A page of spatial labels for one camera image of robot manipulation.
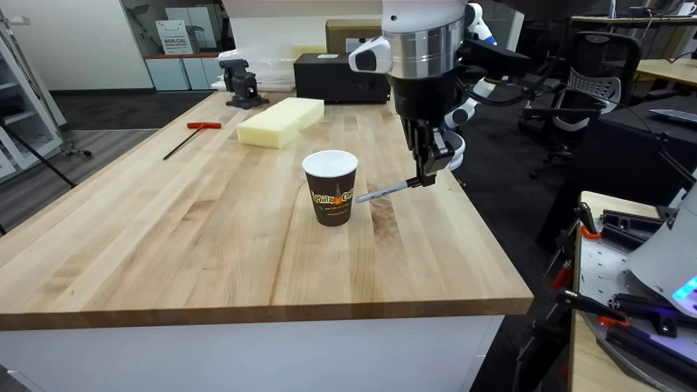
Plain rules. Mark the small side workbench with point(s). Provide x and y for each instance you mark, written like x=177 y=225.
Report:
x=600 y=366

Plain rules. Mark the white drawer cabinet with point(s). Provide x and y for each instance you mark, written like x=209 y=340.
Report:
x=343 y=356

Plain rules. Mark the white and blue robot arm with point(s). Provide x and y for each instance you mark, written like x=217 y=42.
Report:
x=416 y=50

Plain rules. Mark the red handled T wrench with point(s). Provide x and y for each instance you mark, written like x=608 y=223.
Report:
x=194 y=129

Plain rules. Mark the white shelving unit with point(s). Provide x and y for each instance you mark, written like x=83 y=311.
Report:
x=26 y=125

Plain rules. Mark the yellow foam block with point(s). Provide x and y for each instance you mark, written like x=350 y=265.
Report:
x=279 y=123

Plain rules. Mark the black and grey marker pen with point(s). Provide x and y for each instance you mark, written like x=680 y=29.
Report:
x=387 y=189

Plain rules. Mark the brown paper coffee cup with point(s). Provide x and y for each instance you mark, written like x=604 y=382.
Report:
x=332 y=178

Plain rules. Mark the black office chair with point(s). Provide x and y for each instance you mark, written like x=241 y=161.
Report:
x=597 y=77

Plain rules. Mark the black electronic control box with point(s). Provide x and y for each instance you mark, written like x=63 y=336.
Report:
x=330 y=78

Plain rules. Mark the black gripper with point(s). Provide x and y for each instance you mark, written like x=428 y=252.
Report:
x=423 y=105

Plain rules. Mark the white low cabinet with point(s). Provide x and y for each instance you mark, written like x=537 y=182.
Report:
x=190 y=73

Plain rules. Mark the black bench vise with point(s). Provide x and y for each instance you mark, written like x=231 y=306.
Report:
x=241 y=84

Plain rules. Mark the grey metal plate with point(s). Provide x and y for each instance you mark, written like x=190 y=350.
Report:
x=668 y=262

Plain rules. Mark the black orange bar clamp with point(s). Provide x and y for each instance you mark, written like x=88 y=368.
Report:
x=622 y=308

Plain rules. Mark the cardboard box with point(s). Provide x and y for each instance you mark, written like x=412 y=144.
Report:
x=344 y=35

